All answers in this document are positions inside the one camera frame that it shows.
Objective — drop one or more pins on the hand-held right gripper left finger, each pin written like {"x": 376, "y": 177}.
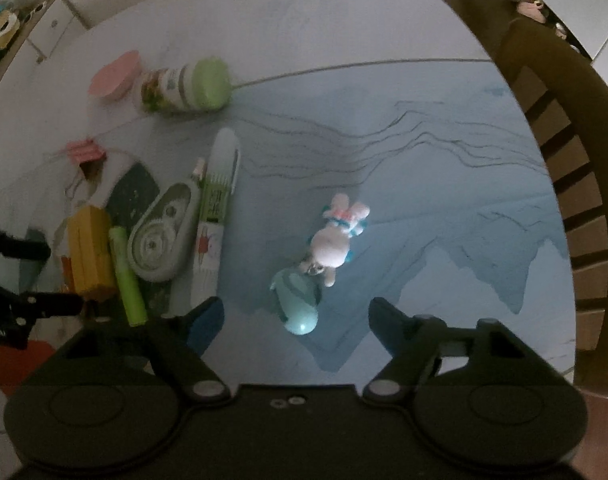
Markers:
{"x": 206, "y": 322}

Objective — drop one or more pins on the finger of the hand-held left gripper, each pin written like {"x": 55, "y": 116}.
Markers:
{"x": 48, "y": 304}
{"x": 18, "y": 249}

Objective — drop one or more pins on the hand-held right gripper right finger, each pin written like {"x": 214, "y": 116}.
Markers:
{"x": 384, "y": 320}

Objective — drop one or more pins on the yellow box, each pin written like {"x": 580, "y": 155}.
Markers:
{"x": 88, "y": 255}

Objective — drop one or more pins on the white tube green label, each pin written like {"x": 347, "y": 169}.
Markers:
{"x": 217, "y": 210}

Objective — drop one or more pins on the pink binder clip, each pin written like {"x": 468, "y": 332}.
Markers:
{"x": 86, "y": 150}

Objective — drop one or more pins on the orange mat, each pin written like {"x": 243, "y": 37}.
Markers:
{"x": 13, "y": 367}

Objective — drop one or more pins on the lime green highlighter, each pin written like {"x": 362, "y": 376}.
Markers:
{"x": 126, "y": 280}

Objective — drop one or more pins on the teal egg-shaped toy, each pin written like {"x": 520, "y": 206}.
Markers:
{"x": 298, "y": 305}

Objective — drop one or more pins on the grey correction tape dispenser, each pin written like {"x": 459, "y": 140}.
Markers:
{"x": 158, "y": 235}

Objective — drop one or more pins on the blue printed table mat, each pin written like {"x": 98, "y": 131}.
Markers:
{"x": 409, "y": 200}

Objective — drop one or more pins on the pink heart-shaped dish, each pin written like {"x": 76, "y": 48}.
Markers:
{"x": 114, "y": 76}

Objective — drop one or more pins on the teal tissue box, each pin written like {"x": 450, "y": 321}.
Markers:
{"x": 1, "y": 27}

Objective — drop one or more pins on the white cabinet wooden trim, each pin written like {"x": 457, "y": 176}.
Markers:
{"x": 51, "y": 27}

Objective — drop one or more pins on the clear jar green lid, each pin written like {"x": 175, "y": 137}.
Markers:
{"x": 181, "y": 89}

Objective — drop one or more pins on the wooden chair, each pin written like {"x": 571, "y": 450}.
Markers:
{"x": 549, "y": 70}

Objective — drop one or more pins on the row of shoes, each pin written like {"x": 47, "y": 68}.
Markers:
{"x": 529, "y": 5}

